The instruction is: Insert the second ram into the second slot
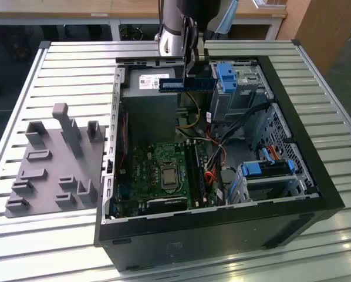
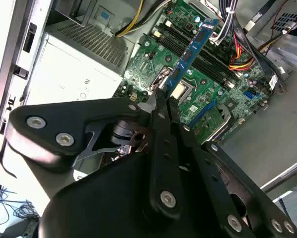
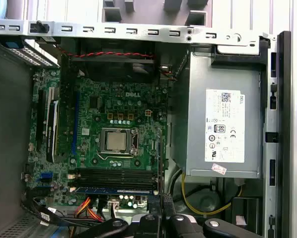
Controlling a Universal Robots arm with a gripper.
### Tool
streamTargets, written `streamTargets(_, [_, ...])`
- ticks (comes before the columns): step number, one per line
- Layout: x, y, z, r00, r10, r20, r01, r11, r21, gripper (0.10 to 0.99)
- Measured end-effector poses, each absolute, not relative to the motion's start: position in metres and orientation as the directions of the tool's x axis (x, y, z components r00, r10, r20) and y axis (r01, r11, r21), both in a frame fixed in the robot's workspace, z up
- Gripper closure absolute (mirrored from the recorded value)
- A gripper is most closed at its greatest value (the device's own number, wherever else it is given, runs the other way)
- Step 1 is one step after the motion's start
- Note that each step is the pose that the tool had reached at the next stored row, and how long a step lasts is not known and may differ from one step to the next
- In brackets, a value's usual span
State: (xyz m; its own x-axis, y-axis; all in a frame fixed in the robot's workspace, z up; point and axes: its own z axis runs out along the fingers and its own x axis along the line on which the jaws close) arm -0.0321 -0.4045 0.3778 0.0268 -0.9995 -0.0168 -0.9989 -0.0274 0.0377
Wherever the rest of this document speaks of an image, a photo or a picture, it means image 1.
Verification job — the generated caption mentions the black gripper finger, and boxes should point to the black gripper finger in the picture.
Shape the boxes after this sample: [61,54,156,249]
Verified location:
[183,17,199,79]
[197,31,212,79]

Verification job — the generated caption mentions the blue RAM stick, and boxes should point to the blue RAM stick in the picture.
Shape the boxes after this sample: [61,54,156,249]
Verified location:
[158,76,217,93]

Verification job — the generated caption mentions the blue disk carrier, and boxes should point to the blue disk carrier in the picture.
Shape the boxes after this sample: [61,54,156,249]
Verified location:
[217,62,238,93]

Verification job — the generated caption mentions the grey metal drive cage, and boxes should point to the grey metal drive cage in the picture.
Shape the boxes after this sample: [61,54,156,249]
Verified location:
[209,60,275,124]

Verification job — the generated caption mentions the grey power supply unit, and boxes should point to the grey power supply unit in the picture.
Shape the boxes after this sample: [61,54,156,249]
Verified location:
[121,66,188,142]

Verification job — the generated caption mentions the wooden cabinet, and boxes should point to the wooden cabinet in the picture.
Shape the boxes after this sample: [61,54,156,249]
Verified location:
[276,0,351,78]

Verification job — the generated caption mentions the silver CPU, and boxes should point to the silver CPU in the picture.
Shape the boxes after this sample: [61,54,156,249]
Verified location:
[160,166,179,192]

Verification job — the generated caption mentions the hard disk in blue carrier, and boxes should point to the hard disk in blue carrier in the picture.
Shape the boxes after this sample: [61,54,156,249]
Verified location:
[240,160,295,179]

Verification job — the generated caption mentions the green motherboard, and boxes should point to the green motherboard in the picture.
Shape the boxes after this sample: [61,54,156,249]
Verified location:
[113,138,224,220]

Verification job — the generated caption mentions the black graphics card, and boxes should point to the black graphics card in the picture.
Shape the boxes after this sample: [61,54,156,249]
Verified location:
[146,197,189,215]

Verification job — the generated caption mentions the grey metal disk bay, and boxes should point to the grey metal disk bay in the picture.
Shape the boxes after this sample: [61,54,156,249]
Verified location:
[227,160,309,206]

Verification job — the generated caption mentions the black PC case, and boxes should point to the black PC case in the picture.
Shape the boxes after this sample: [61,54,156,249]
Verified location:
[93,55,346,273]

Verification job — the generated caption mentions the grey parts rack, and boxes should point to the grey parts rack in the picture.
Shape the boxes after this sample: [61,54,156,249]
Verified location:
[5,102,110,219]

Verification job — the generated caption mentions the yellow wire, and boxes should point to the yellow wire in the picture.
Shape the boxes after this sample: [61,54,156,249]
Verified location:
[175,91,201,130]

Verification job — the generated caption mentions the black wire bundle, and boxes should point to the black wire bundle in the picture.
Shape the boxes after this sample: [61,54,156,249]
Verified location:
[210,101,272,142]

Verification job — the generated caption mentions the orange and blue wires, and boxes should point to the orange and blue wires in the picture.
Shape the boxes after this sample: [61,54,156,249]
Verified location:
[263,146,285,163]

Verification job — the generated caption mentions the wooden desk with white frame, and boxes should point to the wooden desk with white frame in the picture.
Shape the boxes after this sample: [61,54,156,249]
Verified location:
[0,0,288,41]

